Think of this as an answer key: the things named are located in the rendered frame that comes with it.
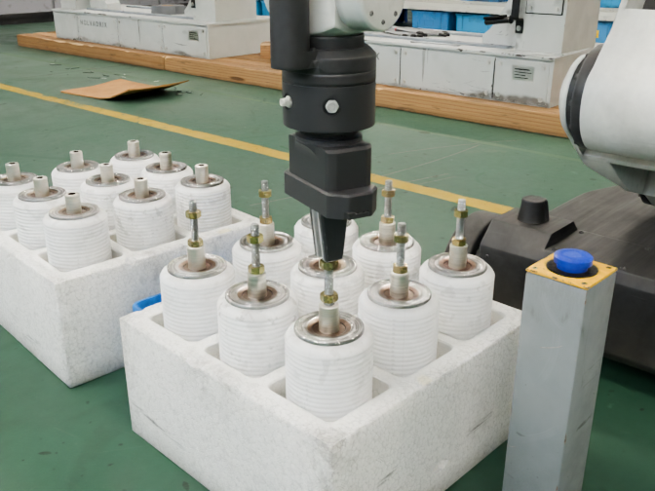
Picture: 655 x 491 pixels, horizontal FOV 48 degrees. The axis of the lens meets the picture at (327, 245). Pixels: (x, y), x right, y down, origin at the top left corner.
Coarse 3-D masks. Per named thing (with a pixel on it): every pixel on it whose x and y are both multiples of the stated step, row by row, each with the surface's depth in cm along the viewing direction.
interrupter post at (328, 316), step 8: (320, 304) 78; (336, 304) 78; (320, 312) 78; (328, 312) 77; (336, 312) 77; (320, 320) 78; (328, 320) 77; (336, 320) 78; (320, 328) 78; (328, 328) 78; (336, 328) 78
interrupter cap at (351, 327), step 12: (312, 312) 82; (300, 324) 79; (312, 324) 79; (348, 324) 79; (360, 324) 79; (300, 336) 77; (312, 336) 77; (324, 336) 77; (336, 336) 77; (348, 336) 77; (360, 336) 77
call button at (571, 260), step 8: (568, 248) 79; (560, 256) 77; (568, 256) 77; (576, 256) 77; (584, 256) 77; (592, 256) 77; (560, 264) 77; (568, 264) 76; (576, 264) 76; (584, 264) 76; (592, 264) 77; (568, 272) 77; (576, 272) 77; (584, 272) 77
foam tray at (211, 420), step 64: (128, 320) 96; (512, 320) 96; (128, 384) 100; (192, 384) 87; (256, 384) 82; (384, 384) 83; (448, 384) 85; (512, 384) 98; (192, 448) 92; (256, 448) 81; (320, 448) 73; (384, 448) 79; (448, 448) 89
